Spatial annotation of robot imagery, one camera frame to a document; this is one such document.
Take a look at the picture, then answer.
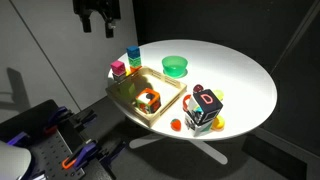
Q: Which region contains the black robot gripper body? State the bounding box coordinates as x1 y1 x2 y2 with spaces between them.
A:
73 0 121 22

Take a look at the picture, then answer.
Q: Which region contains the blue toy block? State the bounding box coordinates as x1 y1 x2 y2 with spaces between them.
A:
126 45 141 60

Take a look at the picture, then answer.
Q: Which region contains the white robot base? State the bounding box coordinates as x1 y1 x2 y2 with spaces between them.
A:
0 139 33 180

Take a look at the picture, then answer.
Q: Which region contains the pink toy block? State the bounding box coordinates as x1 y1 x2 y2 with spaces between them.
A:
110 60 127 76

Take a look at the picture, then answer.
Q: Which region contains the orange toy block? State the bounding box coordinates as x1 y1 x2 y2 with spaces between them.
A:
129 65 143 74

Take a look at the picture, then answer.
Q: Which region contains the grey toy block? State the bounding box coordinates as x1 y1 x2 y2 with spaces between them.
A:
112 71 128 82

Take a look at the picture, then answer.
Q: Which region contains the light green toy block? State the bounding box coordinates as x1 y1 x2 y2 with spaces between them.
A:
119 81 137 97

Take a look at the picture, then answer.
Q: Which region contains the wooden tray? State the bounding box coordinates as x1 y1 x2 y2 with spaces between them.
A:
105 65 188 128

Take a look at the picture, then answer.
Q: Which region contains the green plastic bowl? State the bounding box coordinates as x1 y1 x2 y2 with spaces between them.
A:
161 55 189 79

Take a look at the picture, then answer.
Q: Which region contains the orange soft fabric cube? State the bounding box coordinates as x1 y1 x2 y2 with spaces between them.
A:
135 87 162 115

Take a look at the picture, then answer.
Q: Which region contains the black clamp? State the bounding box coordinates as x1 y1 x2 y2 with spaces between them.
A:
98 139 127 165
70 109 98 130

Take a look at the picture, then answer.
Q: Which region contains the purple clamp red tip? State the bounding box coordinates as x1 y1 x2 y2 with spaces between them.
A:
43 106 70 135

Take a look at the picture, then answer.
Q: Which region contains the dark red toy ball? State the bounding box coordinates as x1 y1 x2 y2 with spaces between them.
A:
192 83 205 94

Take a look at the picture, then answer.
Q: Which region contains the black robot cart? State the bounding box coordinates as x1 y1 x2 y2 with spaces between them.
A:
0 99 116 180

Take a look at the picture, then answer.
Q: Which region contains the red toy strawberry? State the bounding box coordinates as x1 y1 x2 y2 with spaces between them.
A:
170 118 182 132

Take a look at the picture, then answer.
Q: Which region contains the black soft cube letter D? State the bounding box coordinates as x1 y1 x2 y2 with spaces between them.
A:
192 88 224 127

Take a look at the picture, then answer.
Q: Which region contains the yellow-green toy fruit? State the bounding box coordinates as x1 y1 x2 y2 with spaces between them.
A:
213 89 225 101

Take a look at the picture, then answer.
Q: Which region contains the purple clamp orange tip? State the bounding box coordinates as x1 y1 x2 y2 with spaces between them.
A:
61 141 98 170

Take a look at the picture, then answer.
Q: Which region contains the white patterned soft cube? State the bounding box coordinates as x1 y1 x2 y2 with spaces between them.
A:
184 111 214 138

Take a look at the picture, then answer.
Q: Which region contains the black perforated mounting board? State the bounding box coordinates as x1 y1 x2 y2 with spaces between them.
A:
30 129 86 180

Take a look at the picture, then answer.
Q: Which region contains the yellow toy fruit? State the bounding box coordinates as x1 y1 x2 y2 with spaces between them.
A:
210 116 226 132

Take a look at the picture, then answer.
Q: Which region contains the red-orange toy ring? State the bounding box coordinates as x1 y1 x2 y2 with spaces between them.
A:
181 94 192 113

